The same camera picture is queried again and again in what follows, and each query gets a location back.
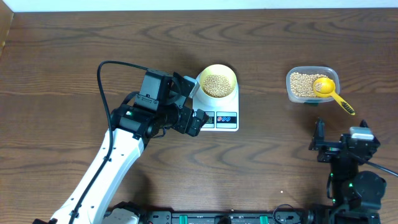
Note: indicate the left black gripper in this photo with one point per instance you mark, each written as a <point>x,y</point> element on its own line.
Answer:
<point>181,125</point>

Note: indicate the yellow bowl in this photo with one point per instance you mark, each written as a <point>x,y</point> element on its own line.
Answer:
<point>219,69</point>

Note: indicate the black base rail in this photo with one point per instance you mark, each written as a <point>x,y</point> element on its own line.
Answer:
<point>217,217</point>

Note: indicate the soybeans in yellow bowl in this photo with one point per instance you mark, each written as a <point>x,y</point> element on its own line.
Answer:
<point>217,86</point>

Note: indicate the soybeans in yellow scoop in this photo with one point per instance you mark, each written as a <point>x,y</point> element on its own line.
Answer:
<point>318,87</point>

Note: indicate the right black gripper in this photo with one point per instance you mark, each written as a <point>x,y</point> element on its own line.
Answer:
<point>318,137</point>

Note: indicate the yellow measuring scoop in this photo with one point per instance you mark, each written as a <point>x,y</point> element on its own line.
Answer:
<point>328,90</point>

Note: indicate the clear plastic container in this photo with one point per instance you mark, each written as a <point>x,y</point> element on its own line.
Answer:
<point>329,72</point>

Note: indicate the white digital kitchen scale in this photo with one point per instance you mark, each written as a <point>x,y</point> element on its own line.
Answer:
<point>223,112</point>

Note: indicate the pile of soybeans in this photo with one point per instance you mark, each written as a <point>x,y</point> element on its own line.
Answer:
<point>302,84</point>

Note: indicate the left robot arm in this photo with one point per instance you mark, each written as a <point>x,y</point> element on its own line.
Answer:
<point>158,106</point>

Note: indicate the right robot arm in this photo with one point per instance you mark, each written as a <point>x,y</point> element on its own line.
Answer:
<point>356,195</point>

